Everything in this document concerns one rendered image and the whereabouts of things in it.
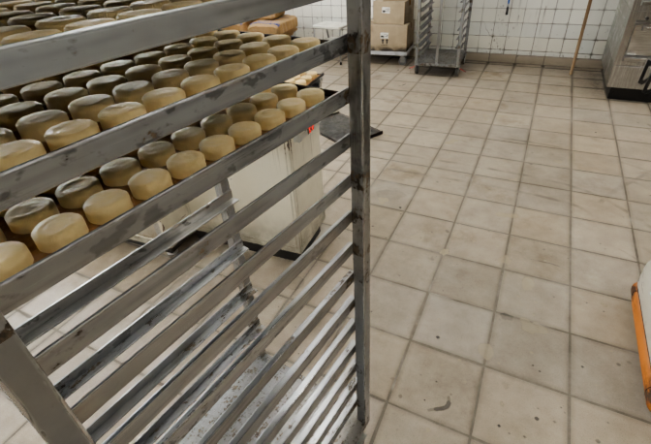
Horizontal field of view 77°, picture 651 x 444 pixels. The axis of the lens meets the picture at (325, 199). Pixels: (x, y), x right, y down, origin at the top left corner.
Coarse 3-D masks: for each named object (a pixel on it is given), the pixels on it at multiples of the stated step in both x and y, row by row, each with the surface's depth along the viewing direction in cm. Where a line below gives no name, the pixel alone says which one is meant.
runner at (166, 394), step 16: (336, 224) 85; (320, 240) 81; (304, 256) 77; (288, 272) 74; (272, 288) 71; (256, 304) 68; (240, 320) 66; (224, 336) 64; (208, 352) 62; (192, 368) 60; (176, 384) 58; (160, 400) 56; (144, 416) 54; (128, 432) 53
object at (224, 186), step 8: (224, 184) 114; (216, 192) 116; (224, 192) 115; (232, 208) 120; (224, 216) 120; (232, 240) 124; (240, 256) 128; (240, 264) 130; (248, 280) 135; (240, 288) 136; (256, 336) 148; (264, 352) 156
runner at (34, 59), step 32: (224, 0) 47; (256, 0) 50; (288, 0) 55; (320, 0) 61; (64, 32) 34; (96, 32) 36; (128, 32) 39; (160, 32) 41; (192, 32) 44; (0, 64) 31; (32, 64) 33; (64, 64) 35
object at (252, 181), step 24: (288, 144) 179; (312, 144) 202; (264, 168) 190; (288, 168) 185; (240, 192) 205; (312, 192) 212; (216, 216) 222; (264, 216) 208; (288, 216) 201; (264, 240) 218; (312, 240) 232
